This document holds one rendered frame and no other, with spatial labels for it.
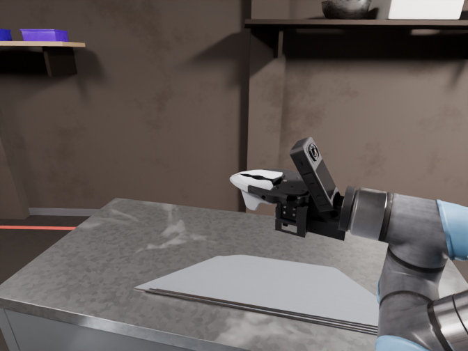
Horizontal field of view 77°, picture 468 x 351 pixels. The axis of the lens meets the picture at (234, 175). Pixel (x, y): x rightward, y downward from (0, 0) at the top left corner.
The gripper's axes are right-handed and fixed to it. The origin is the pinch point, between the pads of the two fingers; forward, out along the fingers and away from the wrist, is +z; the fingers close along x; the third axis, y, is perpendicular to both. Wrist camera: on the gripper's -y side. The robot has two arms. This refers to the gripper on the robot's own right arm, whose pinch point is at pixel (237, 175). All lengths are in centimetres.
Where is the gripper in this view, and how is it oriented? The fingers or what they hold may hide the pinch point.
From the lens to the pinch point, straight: 53.7
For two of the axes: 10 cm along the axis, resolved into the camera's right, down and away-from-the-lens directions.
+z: -8.9, -1.7, 4.2
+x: 4.5, -4.6, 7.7
